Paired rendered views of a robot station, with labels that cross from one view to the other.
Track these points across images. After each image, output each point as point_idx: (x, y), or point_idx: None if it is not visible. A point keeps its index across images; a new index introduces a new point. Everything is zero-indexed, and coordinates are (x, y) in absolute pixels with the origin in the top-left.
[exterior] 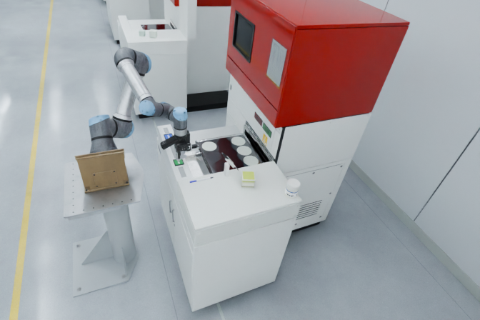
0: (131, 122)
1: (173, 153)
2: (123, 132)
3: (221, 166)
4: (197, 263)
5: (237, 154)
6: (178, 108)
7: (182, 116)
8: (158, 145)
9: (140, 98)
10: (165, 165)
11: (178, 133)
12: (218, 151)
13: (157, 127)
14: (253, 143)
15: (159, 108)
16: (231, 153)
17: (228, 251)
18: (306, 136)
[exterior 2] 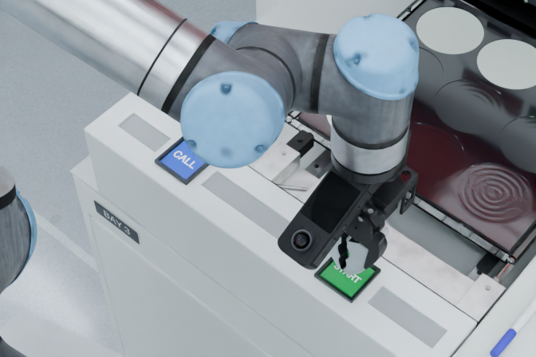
0: (16, 193)
1: (278, 237)
2: (10, 266)
3: (495, 190)
4: None
5: (504, 96)
6: (363, 37)
7: (412, 68)
8: (108, 205)
9: (158, 76)
10: (215, 291)
11: (385, 162)
12: (418, 119)
13: (87, 134)
14: (502, 13)
15: (285, 83)
16: (474, 103)
17: None
18: None
